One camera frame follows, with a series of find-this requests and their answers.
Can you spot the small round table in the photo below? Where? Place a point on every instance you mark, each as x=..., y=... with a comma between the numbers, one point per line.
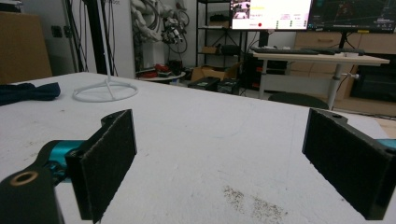
x=162, y=76

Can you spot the dark blue cloth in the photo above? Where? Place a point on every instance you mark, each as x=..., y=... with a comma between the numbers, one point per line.
x=28, y=92

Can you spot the black keyboard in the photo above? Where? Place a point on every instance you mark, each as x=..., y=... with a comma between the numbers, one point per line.
x=285, y=50

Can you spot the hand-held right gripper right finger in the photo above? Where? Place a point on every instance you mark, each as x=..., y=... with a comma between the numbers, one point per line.
x=348, y=161

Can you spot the brown cardboard box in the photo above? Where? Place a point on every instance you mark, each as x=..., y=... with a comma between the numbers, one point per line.
x=21, y=46

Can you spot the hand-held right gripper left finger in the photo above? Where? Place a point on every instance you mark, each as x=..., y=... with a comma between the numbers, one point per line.
x=102, y=165

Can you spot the bright computer monitor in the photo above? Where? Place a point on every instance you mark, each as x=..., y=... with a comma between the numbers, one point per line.
x=271, y=14

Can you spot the light wooden desk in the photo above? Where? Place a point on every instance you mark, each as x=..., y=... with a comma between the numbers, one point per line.
x=320, y=59

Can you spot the open cardboard box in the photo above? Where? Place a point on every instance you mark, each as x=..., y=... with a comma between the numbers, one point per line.
x=213, y=73

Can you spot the black vertical post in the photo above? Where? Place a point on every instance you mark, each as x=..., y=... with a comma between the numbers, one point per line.
x=96, y=35

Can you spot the black equipment case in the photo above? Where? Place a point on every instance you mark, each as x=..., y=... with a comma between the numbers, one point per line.
x=205, y=83

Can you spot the dark computer monitor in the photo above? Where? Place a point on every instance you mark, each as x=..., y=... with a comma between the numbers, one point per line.
x=353, y=14

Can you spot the black metal shelf rack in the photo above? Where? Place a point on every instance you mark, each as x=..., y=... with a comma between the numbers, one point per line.
x=218, y=34

